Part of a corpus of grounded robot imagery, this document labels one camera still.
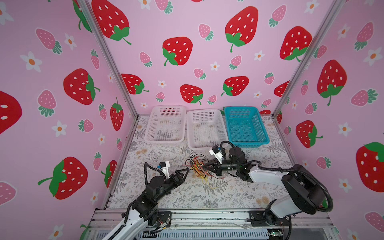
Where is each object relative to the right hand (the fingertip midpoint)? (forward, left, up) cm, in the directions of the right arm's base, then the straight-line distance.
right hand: (203, 167), depth 78 cm
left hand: (-4, +8, 0) cm, 9 cm away
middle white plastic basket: (+38, +2, -12) cm, 39 cm away
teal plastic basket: (+44, -28, -14) cm, 54 cm away
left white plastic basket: (+38, +33, -11) cm, 52 cm away
